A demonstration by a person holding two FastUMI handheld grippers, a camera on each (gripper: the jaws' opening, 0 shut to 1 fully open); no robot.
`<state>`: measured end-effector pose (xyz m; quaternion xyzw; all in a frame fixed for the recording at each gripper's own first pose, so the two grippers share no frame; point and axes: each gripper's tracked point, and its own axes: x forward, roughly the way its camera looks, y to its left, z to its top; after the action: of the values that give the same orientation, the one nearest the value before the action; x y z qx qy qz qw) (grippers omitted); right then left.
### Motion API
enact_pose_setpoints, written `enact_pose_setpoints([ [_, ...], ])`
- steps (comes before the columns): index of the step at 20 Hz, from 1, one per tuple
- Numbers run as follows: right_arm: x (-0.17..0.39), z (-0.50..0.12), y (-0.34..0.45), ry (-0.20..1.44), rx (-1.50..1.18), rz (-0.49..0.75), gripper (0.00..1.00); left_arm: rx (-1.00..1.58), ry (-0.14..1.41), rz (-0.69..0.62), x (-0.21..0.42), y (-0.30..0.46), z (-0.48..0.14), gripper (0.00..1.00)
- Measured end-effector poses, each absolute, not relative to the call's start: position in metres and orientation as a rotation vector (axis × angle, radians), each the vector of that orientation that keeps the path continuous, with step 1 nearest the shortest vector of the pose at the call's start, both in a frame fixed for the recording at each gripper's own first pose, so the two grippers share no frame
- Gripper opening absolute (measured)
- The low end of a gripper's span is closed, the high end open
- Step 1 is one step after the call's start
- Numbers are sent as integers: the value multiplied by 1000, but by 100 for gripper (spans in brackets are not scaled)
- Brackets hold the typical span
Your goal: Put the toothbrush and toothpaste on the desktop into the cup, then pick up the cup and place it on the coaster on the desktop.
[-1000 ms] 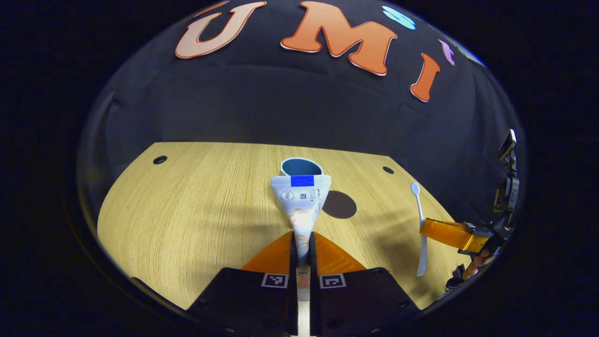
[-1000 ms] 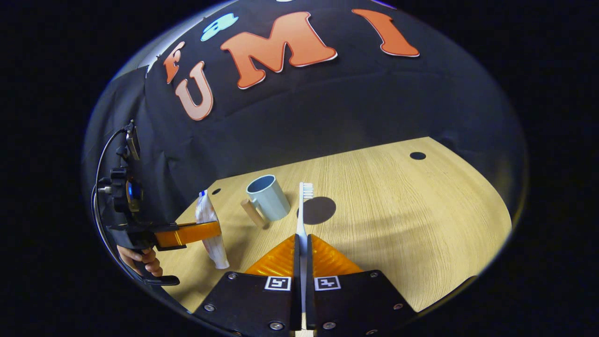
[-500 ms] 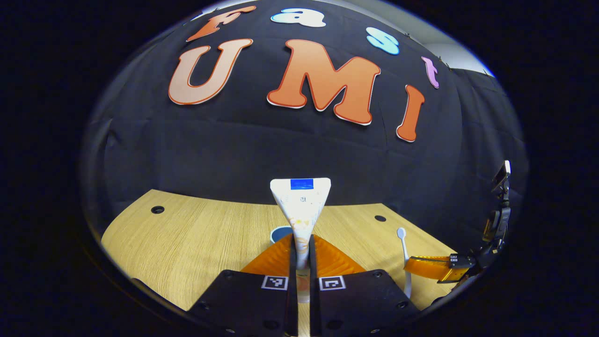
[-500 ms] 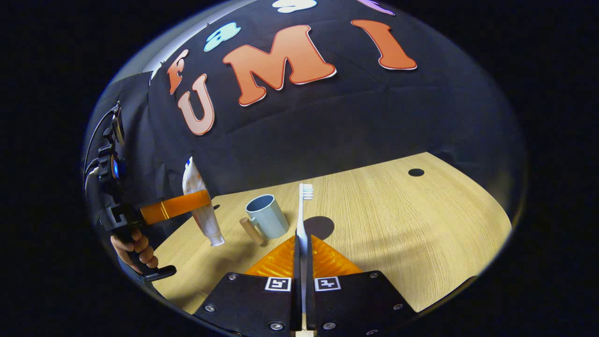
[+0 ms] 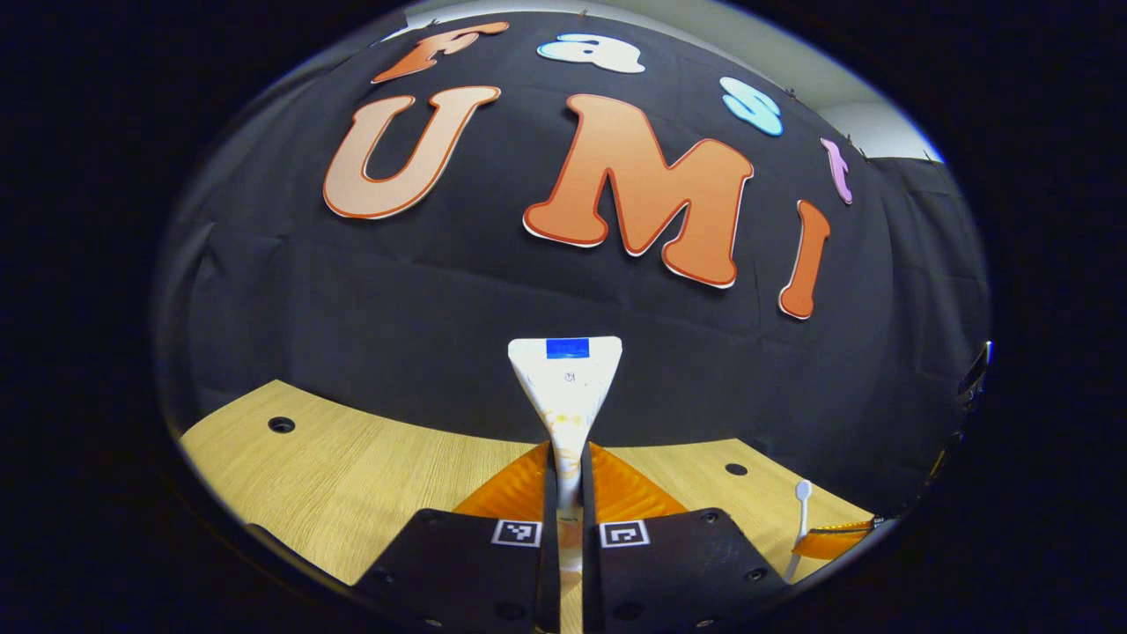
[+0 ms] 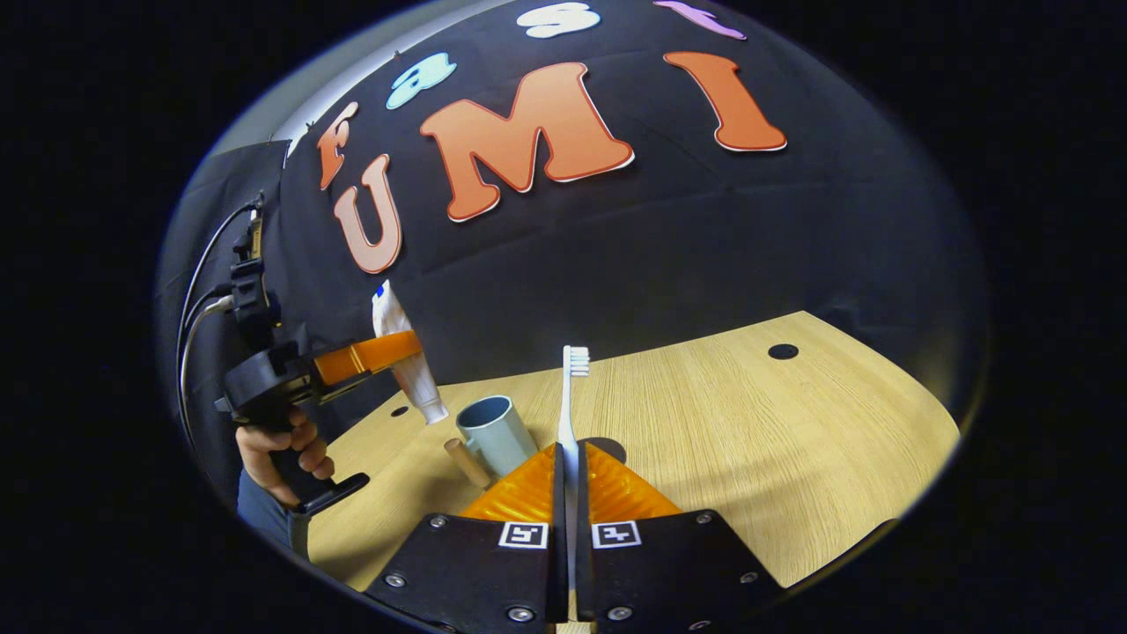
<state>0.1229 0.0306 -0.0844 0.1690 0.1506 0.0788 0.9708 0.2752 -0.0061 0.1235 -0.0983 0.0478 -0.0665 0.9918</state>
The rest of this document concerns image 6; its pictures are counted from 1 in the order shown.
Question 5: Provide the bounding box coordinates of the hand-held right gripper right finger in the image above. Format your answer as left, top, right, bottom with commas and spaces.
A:
576, 440, 784, 631

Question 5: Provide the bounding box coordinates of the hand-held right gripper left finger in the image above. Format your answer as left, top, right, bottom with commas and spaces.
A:
365, 443, 570, 634

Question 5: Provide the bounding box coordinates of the white toothpaste tube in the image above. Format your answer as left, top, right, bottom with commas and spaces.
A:
371, 280, 450, 426

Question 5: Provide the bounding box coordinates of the grey cup with wooden handle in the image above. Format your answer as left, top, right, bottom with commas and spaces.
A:
443, 395, 540, 490

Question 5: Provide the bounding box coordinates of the white toothbrush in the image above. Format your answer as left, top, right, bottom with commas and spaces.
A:
558, 345, 591, 622

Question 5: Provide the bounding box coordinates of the black backdrop cloth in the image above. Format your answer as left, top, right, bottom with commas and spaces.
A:
158, 0, 991, 459

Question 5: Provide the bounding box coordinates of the grey cable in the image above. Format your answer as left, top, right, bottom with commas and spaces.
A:
179, 295, 235, 441

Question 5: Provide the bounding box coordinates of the black cable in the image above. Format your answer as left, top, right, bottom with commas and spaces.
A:
176, 201, 265, 371

